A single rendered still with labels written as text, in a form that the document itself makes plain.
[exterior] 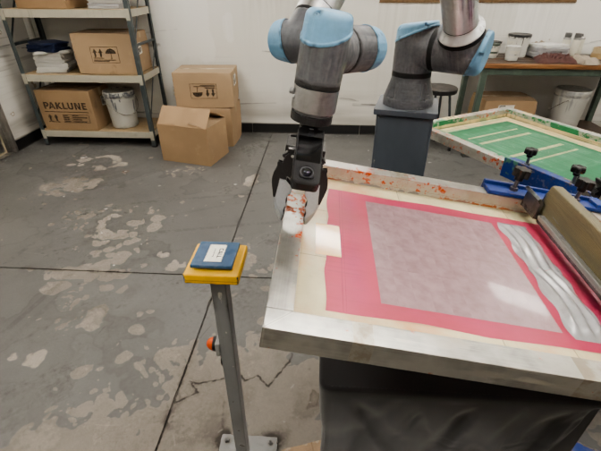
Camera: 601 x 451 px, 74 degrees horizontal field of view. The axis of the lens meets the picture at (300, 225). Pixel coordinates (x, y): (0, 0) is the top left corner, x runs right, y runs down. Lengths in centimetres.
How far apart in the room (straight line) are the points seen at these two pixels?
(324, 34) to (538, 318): 57
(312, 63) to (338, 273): 34
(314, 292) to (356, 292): 7
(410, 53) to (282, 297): 88
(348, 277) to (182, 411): 133
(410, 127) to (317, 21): 70
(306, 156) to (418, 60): 67
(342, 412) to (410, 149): 82
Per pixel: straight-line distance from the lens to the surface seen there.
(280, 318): 54
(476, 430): 87
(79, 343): 233
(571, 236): 99
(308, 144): 67
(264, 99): 465
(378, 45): 75
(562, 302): 85
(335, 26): 64
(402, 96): 127
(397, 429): 85
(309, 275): 67
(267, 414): 183
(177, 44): 476
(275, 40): 83
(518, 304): 80
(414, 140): 130
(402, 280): 72
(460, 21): 115
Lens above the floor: 154
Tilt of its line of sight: 32 degrees down
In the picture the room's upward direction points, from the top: straight up
